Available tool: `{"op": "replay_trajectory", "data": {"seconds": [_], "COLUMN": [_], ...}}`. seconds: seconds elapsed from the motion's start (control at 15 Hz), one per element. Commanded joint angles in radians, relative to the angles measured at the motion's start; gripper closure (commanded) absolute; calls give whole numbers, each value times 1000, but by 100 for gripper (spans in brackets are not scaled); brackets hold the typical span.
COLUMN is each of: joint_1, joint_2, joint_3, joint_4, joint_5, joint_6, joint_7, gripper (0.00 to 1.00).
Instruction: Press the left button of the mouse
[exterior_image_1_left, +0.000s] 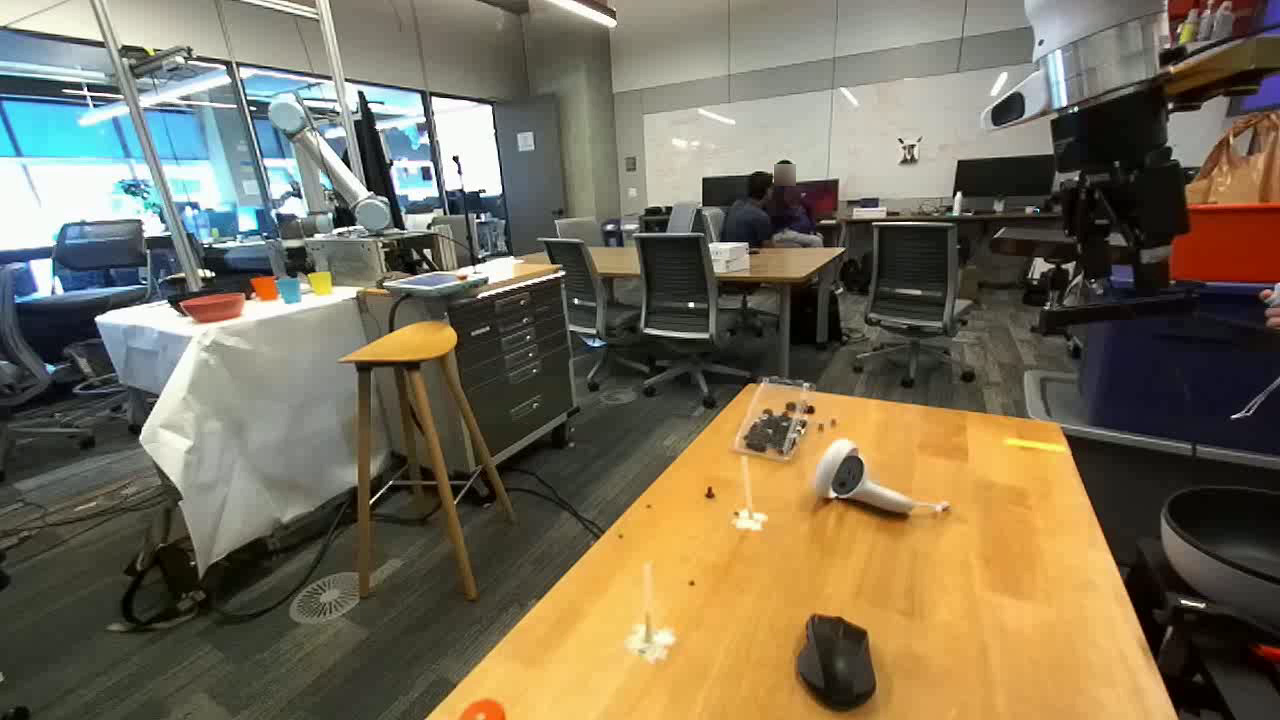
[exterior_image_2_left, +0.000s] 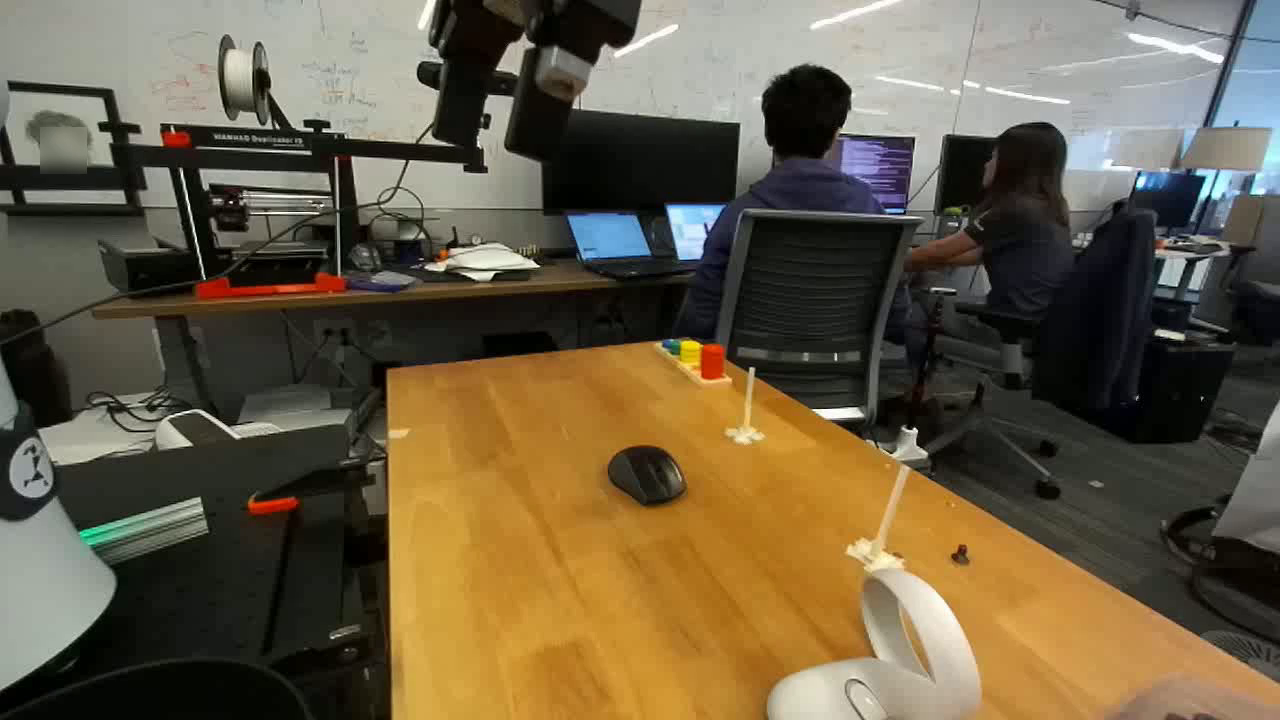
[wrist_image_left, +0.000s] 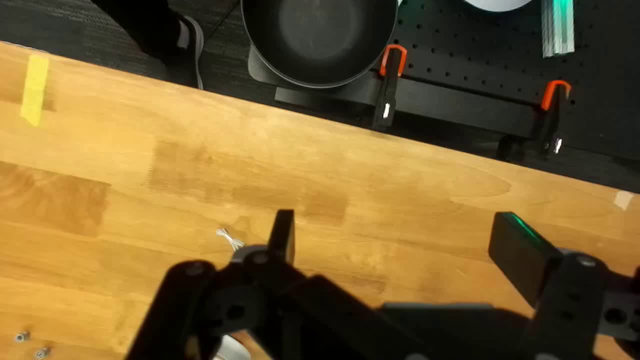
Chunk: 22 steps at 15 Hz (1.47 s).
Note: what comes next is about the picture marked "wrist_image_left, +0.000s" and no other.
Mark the black round pot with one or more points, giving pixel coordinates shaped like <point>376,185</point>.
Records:
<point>318,36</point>

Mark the white round object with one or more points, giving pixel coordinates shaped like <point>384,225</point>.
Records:
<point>496,5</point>

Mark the yellow tape strip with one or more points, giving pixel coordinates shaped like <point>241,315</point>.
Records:
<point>35,90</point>

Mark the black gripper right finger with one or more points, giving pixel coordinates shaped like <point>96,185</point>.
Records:
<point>527,257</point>

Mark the orange black clamp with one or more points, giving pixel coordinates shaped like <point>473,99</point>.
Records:
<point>388,86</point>
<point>553,117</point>

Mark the small beige tape piece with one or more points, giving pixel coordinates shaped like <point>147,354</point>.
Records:
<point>622,198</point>

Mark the translucent green-lit strip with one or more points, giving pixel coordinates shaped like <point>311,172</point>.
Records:
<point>556,26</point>

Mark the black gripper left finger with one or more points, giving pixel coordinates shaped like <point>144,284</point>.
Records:
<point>266,307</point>

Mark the black pegboard base plate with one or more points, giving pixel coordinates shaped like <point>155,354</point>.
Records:
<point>466,72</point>

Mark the small silver screw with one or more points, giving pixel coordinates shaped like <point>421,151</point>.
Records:
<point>43,350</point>
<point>22,337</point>

